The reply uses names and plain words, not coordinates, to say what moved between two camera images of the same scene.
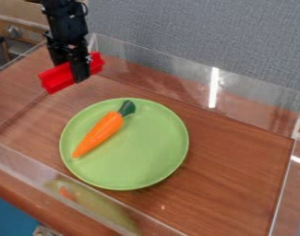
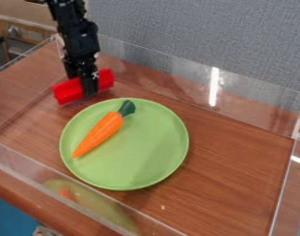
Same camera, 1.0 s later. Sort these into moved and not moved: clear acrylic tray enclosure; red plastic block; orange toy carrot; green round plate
Moved: red plastic block
Not moved: orange toy carrot; green round plate; clear acrylic tray enclosure
